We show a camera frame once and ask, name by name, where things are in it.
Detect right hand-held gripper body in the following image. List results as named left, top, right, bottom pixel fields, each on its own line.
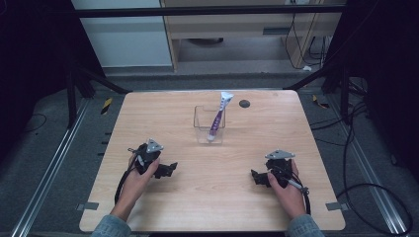
left=264, top=149, right=296, bottom=190

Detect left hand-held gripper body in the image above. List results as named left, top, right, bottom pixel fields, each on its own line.
left=132, top=137, right=165, bottom=176

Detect clear plastic container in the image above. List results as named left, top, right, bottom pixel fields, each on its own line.
left=193, top=105, right=227, bottom=146

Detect purple white toothpaste tube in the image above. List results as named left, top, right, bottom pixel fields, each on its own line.
left=206, top=91, right=235, bottom=143

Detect person's left hand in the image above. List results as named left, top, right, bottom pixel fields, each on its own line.
left=111, top=154, right=161, bottom=218

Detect person's right hand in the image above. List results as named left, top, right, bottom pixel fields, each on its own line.
left=266, top=159, right=307, bottom=220

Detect yellow black tape strip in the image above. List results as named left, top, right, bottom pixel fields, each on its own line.
left=100, top=97, right=114, bottom=116
left=311, top=94, right=330, bottom=110

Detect grey tape piece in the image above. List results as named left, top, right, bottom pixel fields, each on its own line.
left=75, top=200, right=100, bottom=212
left=324, top=201, right=350, bottom=212

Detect black metal stand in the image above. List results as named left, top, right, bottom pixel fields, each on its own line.
left=65, top=60, right=132, bottom=130
left=282, top=60, right=353, bottom=125

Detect white cabinet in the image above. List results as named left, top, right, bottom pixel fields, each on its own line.
left=70, top=0, right=174, bottom=69

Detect dark curtain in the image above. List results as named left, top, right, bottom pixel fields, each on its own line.
left=0, top=0, right=104, bottom=166
left=321, top=0, right=419, bottom=186

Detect light wooden desk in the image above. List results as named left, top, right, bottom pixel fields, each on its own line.
left=159, top=0, right=348, bottom=71

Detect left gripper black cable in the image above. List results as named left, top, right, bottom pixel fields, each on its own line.
left=113, top=147, right=146, bottom=205

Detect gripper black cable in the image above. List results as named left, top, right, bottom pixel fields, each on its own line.
left=274, top=165, right=312, bottom=216
left=113, top=147, right=146, bottom=205

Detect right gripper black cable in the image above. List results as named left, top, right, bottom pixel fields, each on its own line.
left=274, top=165, right=312, bottom=216

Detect long black floor cable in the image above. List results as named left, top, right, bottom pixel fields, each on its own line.
left=308, top=77, right=414, bottom=237

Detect metal floor rail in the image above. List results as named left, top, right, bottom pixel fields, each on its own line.
left=9, top=98, right=92, bottom=237
left=327, top=94, right=410, bottom=237

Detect thin black floor cable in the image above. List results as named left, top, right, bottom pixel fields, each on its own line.
left=23, top=113, right=48, bottom=134

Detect hanging black cables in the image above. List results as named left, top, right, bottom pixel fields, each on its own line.
left=284, top=0, right=330, bottom=71

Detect black horizontal frame bar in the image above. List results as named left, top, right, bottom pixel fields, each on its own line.
left=72, top=5, right=346, bottom=19

